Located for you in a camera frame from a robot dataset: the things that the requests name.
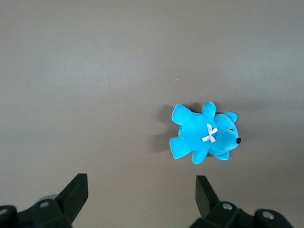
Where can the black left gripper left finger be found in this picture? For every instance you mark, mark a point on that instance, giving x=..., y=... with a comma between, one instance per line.
x=69, y=202

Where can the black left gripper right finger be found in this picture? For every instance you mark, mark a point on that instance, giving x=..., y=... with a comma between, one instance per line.
x=209, y=204

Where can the blue teddy bear plush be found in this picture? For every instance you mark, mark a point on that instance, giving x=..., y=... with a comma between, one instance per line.
x=194, y=130

